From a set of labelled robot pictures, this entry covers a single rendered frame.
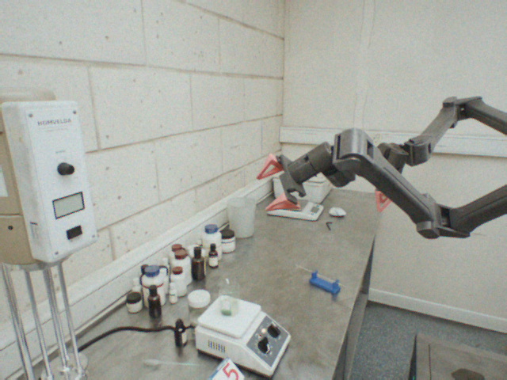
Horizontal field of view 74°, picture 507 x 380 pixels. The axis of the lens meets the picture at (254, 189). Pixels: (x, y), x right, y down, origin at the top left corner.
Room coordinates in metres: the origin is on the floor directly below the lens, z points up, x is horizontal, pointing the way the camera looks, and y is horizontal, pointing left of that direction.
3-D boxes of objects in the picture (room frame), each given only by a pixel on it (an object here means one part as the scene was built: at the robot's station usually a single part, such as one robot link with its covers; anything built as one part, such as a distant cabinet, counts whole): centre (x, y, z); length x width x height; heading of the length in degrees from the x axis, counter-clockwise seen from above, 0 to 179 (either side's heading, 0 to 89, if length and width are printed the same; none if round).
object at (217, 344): (0.69, 0.04, 0.79); 0.22 x 0.13 x 0.08; 65
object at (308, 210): (1.64, -0.21, 0.77); 0.26 x 0.19 x 0.05; 68
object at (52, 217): (0.44, 0.30, 1.25); 0.15 x 0.11 x 0.24; 65
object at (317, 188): (1.97, -0.30, 0.82); 0.37 x 0.31 x 0.14; 156
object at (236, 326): (0.70, 0.06, 0.83); 0.12 x 0.12 x 0.01; 65
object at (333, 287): (0.96, -0.23, 0.77); 0.10 x 0.03 x 0.04; 46
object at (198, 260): (1.01, 0.19, 0.80); 0.04 x 0.04 x 0.11
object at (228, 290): (0.71, 0.06, 0.87); 0.06 x 0.05 x 0.08; 14
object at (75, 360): (0.45, 0.31, 1.02); 0.07 x 0.07 x 0.25
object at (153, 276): (0.87, 0.30, 0.81); 0.06 x 0.06 x 0.11
